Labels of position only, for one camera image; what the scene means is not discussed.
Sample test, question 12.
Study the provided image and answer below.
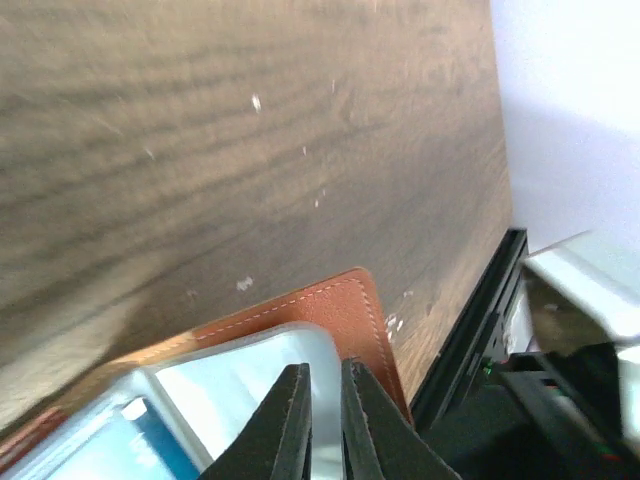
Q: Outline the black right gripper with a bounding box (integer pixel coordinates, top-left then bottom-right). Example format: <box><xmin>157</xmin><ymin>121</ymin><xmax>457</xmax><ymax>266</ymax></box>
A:
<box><xmin>419</xmin><ymin>342</ymin><xmax>639</xmax><ymax>479</ymax></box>

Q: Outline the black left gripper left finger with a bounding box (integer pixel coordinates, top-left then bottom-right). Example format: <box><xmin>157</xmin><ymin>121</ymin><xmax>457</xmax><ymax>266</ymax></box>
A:
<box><xmin>200</xmin><ymin>363</ymin><xmax>312</xmax><ymax>480</ymax></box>

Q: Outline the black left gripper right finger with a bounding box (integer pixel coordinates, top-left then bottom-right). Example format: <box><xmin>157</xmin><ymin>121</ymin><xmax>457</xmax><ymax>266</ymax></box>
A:
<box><xmin>341</xmin><ymin>358</ymin><xmax>460</xmax><ymax>480</ymax></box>

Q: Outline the brown leather card holder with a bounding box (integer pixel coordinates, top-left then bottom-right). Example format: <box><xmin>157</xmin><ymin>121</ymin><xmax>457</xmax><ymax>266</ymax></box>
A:
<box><xmin>1</xmin><ymin>268</ymin><xmax>412</xmax><ymax>472</ymax></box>

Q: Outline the blue VIP card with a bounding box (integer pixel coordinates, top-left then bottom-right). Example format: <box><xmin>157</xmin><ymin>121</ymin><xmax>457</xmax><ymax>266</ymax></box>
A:
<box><xmin>1</xmin><ymin>396</ymin><xmax>200</xmax><ymax>479</ymax></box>

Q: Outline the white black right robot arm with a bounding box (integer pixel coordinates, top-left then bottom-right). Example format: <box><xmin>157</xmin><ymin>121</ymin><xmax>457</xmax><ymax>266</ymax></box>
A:
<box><xmin>412</xmin><ymin>230</ymin><xmax>639</xmax><ymax>479</ymax></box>

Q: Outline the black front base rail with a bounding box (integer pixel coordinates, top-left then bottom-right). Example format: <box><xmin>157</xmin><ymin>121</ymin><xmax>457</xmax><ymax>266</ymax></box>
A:
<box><xmin>410</xmin><ymin>228</ymin><xmax>528</xmax><ymax>434</ymax></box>

